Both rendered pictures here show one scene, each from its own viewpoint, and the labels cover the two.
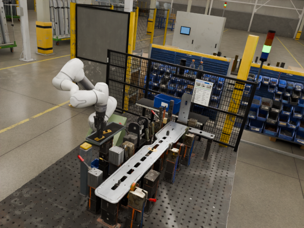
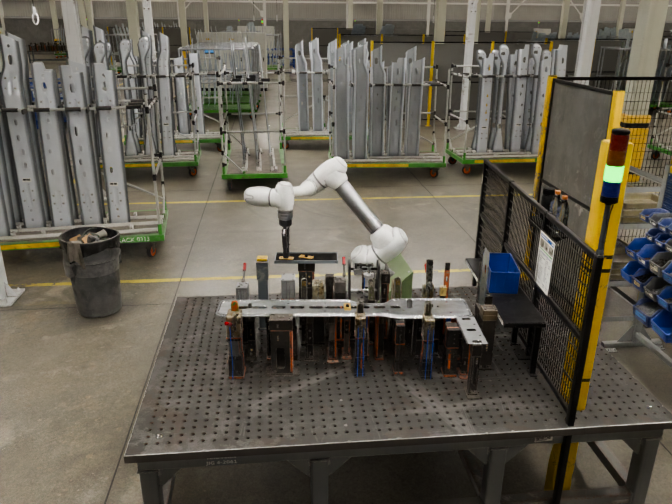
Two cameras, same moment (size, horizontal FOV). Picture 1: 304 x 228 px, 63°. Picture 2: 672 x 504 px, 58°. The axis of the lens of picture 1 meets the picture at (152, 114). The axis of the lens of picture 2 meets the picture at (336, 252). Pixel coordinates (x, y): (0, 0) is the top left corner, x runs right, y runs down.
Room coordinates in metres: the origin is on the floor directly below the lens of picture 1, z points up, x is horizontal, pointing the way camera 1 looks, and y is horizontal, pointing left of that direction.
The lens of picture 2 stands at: (0.57, -2.72, 2.47)
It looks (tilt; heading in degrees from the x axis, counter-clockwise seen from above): 21 degrees down; 65
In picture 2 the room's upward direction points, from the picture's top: straight up
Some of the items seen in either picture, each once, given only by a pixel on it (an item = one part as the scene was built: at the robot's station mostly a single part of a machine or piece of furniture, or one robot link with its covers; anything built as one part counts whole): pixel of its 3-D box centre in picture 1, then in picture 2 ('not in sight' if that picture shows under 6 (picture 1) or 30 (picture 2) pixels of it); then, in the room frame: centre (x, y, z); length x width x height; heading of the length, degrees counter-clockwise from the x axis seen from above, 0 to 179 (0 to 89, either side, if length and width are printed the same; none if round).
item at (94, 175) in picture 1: (94, 191); (243, 313); (1.41, 0.34, 0.88); 0.11 x 0.10 x 0.36; 66
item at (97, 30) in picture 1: (100, 64); (566, 200); (4.55, 1.07, 1.00); 1.34 x 0.14 x 2.00; 71
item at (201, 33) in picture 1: (197, 38); not in sight; (9.09, -1.21, 1.22); 1.60 x 0.54 x 2.45; 71
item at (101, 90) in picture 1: (100, 93); (282, 195); (1.68, 0.39, 1.54); 0.13 x 0.11 x 0.16; 142
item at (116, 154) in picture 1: (115, 170); (289, 309); (1.65, 0.24, 0.90); 0.13 x 0.10 x 0.41; 66
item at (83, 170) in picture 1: (85, 171); (263, 294); (1.57, 0.46, 0.92); 0.08 x 0.08 x 0.44; 66
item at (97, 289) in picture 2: not in sight; (94, 272); (0.70, 2.64, 0.36); 0.54 x 0.50 x 0.73; 71
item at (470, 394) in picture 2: (208, 148); (473, 368); (2.30, -0.64, 0.84); 0.11 x 0.06 x 0.29; 66
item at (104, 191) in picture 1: (152, 151); (343, 308); (1.86, -0.05, 1.00); 1.38 x 0.22 x 0.02; 156
